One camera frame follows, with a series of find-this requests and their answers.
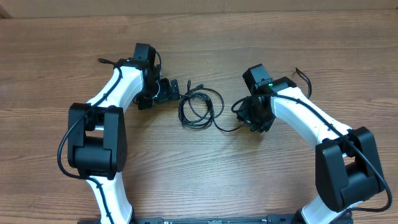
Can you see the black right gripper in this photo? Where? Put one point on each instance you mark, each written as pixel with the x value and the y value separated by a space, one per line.
pixel 252 116

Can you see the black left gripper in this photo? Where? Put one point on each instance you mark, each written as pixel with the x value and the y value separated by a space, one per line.
pixel 165 95

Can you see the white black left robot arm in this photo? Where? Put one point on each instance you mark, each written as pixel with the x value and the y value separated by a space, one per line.
pixel 94 147

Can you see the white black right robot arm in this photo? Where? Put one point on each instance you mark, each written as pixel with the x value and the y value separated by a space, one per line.
pixel 348 171

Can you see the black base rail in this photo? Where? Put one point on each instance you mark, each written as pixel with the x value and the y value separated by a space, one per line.
pixel 217 220

